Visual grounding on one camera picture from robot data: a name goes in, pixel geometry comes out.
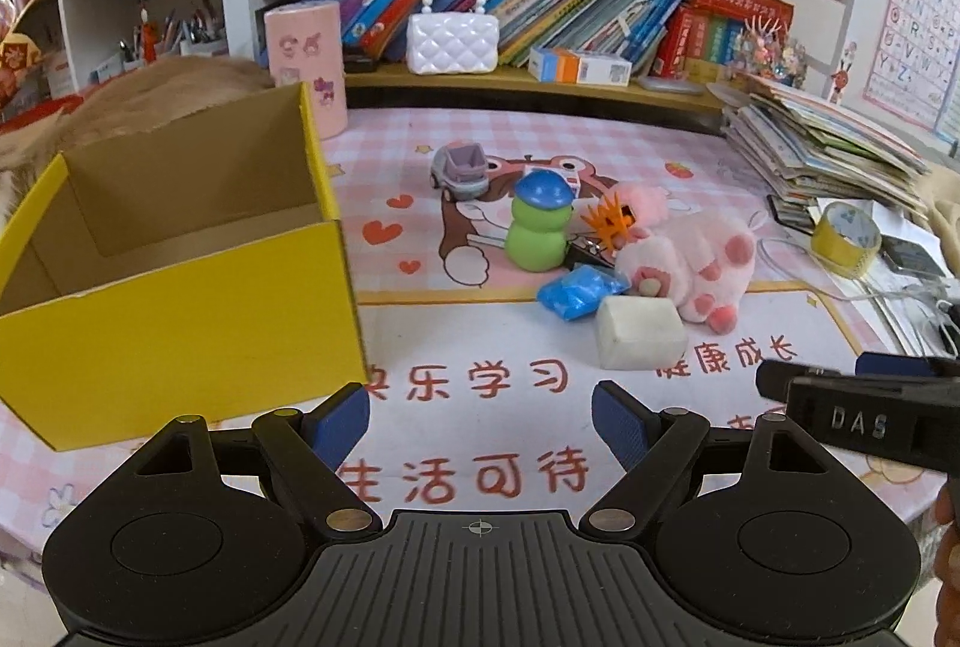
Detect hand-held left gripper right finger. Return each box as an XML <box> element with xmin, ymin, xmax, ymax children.
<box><xmin>577</xmin><ymin>381</ymin><xmax>833</xmax><ymax>535</ymax></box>

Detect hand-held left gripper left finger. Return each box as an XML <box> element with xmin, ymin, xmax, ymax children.
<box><xmin>131</xmin><ymin>383</ymin><xmax>383</xmax><ymax>535</ymax></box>

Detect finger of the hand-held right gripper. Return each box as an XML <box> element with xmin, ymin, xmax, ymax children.
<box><xmin>756</xmin><ymin>352</ymin><xmax>960</xmax><ymax>402</ymax></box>

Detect white foam block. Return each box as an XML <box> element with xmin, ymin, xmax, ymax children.
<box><xmin>595</xmin><ymin>294</ymin><xmax>689</xmax><ymax>370</ymax></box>

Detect blue plastic packet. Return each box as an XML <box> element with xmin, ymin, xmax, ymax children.
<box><xmin>537</xmin><ymin>264</ymin><xmax>631</xmax><ymax>322</ymax></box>

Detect black binder clip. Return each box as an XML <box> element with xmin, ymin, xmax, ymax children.
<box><xmin>564</xmin><ymin>238</ymin><xmax>617</xmax><ymax>269</ymax></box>

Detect pink plush toy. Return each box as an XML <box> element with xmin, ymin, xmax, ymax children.
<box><xmin>611</xmin><ymin>182</ymin><xmax>758</xmax><ymax>327</ymax></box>

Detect yellow cardboard box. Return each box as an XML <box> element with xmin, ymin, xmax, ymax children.
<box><xmin>0</xmin><ymin>82</ymin><xmax>370</xmax><ymax>453</ymax></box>

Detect orange spiky toy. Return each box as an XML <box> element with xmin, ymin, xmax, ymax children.
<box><xmin>581</xmin><ymin>193</ymin><xmax>638</xmax><ymax>250</ymax></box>

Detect green toy figure blue cap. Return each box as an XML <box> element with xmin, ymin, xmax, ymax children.
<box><xmin>505</xmin><ymin>170</ymin><xmax>575</xmax><ymax>273</ymax></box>

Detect person's right hand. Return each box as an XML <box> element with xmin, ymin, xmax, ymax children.
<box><xmin>932</xmin><ymin>483</ymin><xmax>960</xmax><ymax>647</ymax></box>

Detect yellow tape roll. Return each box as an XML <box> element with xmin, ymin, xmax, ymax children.
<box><xmin>812</xmin><ymin>202</ymin><xmax>882</xmax><ymax>277</ymax></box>

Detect black phone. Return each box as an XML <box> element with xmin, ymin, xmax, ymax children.
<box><xmin>877</xmin><ymin>234</ymin><xmax>950</xmax><ymax>279</ymax></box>

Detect pink printed table mat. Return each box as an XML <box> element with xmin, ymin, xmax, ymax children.
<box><xmin>0</xmin><ymin>107</ymin><xmax>946</xmax><ymax>588</ymax></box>

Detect beige cloth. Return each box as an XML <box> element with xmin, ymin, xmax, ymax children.
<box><xmin>919</xmin><ymin>167</ymin><xmax>960</xmax><ymax>243</ymax></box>

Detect stack of picture books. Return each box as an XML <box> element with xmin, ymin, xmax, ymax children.
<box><xmin>720</xmin><ymin>73</ymin><xmax>931</xmax><ymax>220</ymax></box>

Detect grey toy truck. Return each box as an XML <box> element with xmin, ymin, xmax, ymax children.
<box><xmin>430</xmin><ymin>142</ymin><xmax>492</xmax><ymax>203</ymax></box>

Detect colourful glitter ornament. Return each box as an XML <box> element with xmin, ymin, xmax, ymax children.
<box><xmin>731</xmin><ymin>13</ymin><xmax>807</xmax><ymax>89</ymax></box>

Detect grey round lid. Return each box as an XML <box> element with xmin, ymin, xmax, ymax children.
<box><xmin>637</xmin><ymin>75</ymin><xmax>706</xmax><ymax>94</ymax></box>

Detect orange white medicine box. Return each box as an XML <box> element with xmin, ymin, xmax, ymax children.
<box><xmin>527</xmin><ymin>47</ymin><xmax>633</xmax><ymax>87</ymax></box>

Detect pink cylindrical container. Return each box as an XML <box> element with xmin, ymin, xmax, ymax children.
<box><xmin>264</xmin><ymin>0</ymin><xmax>348</xmax><ymax>139</ymax></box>

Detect tan fluffy blanket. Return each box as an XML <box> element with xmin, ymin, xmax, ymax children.
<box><xmin>0</xmin><ymin>54</ymin><xmax>278</xmax><ymax>228</ymax></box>

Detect red boxed book set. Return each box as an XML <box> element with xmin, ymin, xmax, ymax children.
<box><xmin>651</xmin><ymin>0</ymin><xmax>794</xmax><ymax>82</ymax></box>

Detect pens in white holders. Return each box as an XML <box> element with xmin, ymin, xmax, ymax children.
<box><xmin>112</xmin><ymin>0</ymin><xmax>226</xmax><ymax>70</ymax></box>

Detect white shelf unit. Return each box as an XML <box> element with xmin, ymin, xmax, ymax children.
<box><xmin>0</xmin><ymin>0</ymin><xmax>226</xmax><ymax>108</ymax></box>

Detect white cable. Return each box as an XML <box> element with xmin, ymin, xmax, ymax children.
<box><xmin>750</xmin><ymin>208</ymin><xmax>960</xmax><ymax>348</ymax></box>

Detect rabbit wall sticker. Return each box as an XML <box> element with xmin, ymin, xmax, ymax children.
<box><xmin>829</xmin><ymin>41</ymin><xmax>860</xmax><ymax>104</ymax></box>

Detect alphabet wall poster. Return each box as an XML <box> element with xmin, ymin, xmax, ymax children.
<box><xmin>862</xmin><ymin>0</ymin><xmax>960</xmax><ymax>142</ymax></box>

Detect white quilted pearl-handle handbag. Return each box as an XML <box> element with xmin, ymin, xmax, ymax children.
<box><xmin>406</xmin><ymin>0</ymin><xmax>499</xmax><ymax>76</ymax></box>

